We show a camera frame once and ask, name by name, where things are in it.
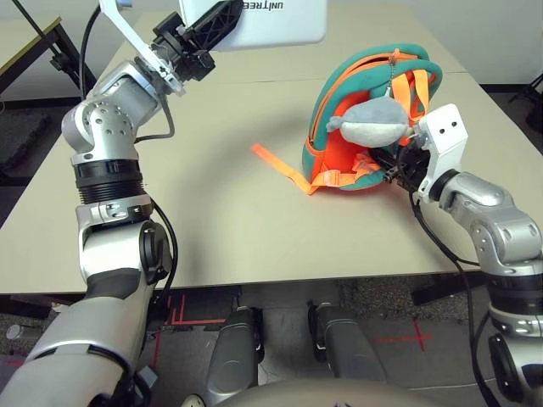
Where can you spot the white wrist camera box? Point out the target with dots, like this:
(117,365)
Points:
(445,135)
(136,42)

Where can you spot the grey metal cylinder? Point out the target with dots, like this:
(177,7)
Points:
(16,331)

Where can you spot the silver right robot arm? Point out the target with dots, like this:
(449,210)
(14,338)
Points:
(500,220)

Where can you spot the dark grey floor mat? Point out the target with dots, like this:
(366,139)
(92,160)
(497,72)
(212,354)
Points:
(23,144)

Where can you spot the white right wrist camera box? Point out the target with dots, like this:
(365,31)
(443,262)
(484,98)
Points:
(445,135)

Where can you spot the grey right robot leg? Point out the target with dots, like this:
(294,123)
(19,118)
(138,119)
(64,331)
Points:
(348,343)

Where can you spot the grey robot torso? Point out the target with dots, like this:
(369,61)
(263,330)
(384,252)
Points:
(322,398)

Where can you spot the grey left robot leg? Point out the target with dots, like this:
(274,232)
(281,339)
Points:
(233,356)

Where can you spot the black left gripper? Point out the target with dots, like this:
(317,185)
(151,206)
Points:
(182,55)

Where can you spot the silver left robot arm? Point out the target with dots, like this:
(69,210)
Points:
(106,140)

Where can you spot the white dotted foot tip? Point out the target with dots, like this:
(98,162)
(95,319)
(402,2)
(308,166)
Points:
(196,400)

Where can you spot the red tape cross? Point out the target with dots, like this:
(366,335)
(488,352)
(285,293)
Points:
(420,337)

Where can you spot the white rectangular pencil case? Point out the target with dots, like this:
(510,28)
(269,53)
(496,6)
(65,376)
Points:
(284,25)

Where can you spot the orange and teal backpack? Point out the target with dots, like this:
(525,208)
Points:
(339,165)

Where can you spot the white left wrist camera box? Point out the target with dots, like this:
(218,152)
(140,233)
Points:
(136,42)

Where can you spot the red tape lines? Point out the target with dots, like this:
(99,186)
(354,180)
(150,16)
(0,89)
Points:
(182,320)

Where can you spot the beige side table black frame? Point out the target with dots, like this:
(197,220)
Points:
(25,42)

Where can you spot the small black clamp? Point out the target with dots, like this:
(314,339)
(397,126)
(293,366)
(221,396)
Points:
(58,61)

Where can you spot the grey white plush charm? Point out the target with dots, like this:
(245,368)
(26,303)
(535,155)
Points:
(373,123)

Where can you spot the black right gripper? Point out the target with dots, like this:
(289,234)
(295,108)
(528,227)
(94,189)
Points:
(411,167)

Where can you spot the grey robot leg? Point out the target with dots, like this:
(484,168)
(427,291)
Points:
(233,356)
(348,343)

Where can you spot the black table foot bar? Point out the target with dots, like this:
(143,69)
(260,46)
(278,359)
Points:
(445,290)
(25,306)

